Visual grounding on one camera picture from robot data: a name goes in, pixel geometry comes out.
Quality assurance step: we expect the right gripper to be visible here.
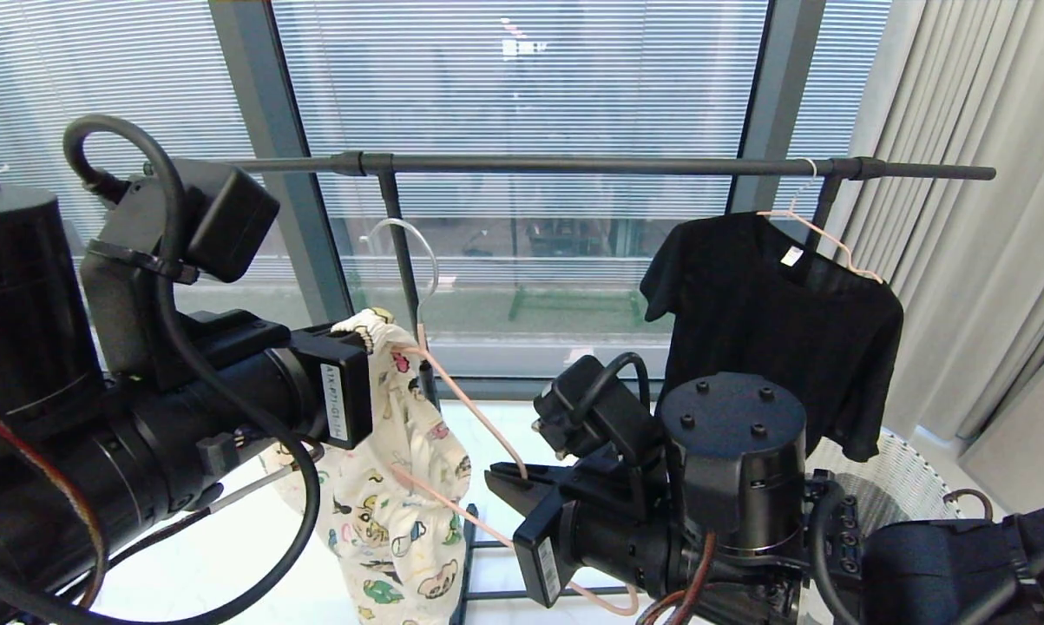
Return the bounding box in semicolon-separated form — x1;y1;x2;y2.
513;499;706;609

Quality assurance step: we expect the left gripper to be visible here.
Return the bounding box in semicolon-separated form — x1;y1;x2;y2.
131;328;375;522

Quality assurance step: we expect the cream printed garment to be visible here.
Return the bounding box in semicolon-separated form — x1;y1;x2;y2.
261;308;473;625

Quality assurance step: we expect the pink clothes hanger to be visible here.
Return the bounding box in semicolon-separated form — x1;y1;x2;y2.
756;159;884;284
358;217;641;617

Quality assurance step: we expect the black short-sleeved shirt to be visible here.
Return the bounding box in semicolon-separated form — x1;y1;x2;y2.
640;213;905;464

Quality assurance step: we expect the white laundry basket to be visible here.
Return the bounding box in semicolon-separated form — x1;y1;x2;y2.
804;428;997;543

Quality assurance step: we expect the black clothes rack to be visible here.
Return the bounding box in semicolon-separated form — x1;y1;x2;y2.
144;152;997;625

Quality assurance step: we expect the window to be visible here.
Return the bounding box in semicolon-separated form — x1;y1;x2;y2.
0;0;891;400

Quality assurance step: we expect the beige curtain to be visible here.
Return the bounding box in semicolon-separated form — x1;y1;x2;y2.
821;0;1044;444

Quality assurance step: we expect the black cable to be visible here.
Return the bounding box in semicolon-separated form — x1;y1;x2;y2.
806;482;865;625
62;115;323;625

